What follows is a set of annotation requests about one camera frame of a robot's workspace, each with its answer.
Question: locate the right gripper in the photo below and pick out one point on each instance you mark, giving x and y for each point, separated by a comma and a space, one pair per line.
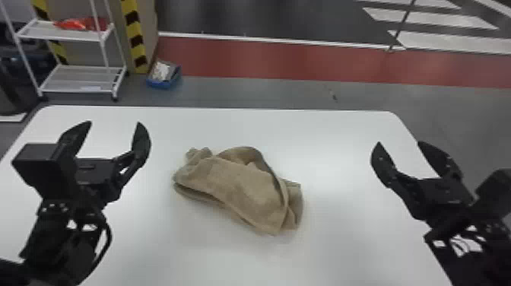
445, 199

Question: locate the blue basket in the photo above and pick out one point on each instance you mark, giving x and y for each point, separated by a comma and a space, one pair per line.
163, 78

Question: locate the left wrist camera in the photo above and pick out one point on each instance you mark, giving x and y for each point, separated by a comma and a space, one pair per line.
42, 167

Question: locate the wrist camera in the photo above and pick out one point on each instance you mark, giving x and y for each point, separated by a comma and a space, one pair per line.
495, 191
42, 167

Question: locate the yellow black striped post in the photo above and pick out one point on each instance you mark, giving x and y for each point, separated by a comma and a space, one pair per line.
135, 36
58, 50

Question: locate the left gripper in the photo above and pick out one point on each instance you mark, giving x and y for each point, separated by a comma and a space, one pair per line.
96, 175

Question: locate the white shelf trolley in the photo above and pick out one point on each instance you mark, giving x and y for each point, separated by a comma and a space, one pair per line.
80, 78

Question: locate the red snack packet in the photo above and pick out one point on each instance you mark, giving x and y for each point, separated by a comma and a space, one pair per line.
78, 24

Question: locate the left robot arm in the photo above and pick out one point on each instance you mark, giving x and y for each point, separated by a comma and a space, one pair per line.
46, 243

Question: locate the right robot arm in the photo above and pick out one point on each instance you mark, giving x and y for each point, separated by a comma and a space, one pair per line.
479, 267

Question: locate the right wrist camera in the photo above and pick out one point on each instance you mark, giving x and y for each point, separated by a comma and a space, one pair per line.
495, 191

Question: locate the beige towel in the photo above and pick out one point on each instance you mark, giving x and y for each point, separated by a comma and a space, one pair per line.
239, 187

